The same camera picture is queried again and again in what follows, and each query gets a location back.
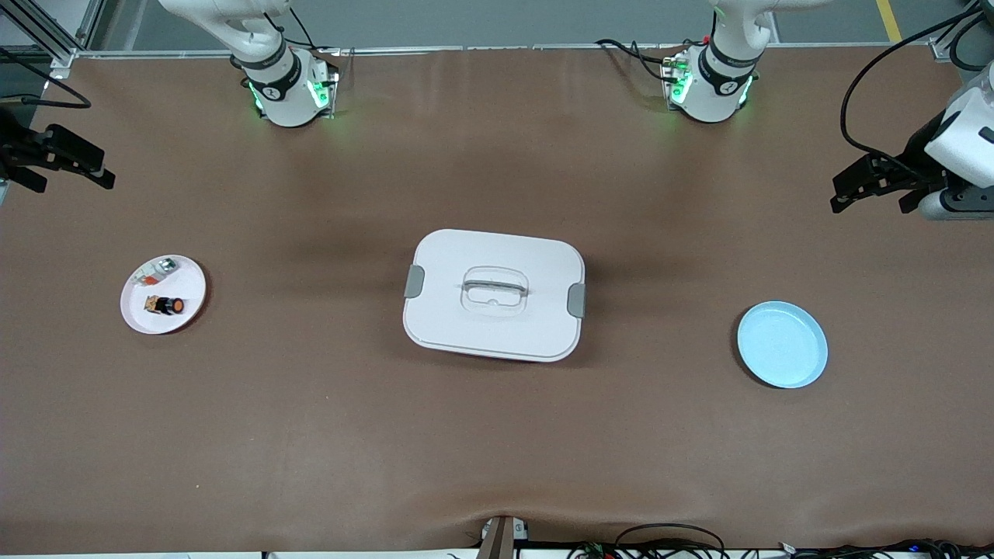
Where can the light blue round plate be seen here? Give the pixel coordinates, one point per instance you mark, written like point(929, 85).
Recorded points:
point(780, 345)

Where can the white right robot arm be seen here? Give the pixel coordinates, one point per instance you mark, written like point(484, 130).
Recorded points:
point(264, 31)

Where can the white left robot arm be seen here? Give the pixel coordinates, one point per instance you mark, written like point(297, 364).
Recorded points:
point(722, 85)

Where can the black orange push-button switch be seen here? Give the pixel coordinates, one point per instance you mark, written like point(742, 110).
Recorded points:
point(167, 305)

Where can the silver table edge rail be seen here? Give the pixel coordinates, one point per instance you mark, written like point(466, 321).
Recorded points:
point(505, 48)

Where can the aluminium frame strut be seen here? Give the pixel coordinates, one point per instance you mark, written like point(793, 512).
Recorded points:
point(46, 35)
point(943, 48)

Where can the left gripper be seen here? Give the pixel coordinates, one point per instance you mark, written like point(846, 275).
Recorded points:
point(917, 154)

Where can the white lidded storage box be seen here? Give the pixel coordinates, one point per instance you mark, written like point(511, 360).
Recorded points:
point(466, 326)

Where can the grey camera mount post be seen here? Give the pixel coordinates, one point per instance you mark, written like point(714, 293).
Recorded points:
point(497, 543)

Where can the pale pink round plate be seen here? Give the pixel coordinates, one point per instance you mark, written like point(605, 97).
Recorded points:
point(167, 324)

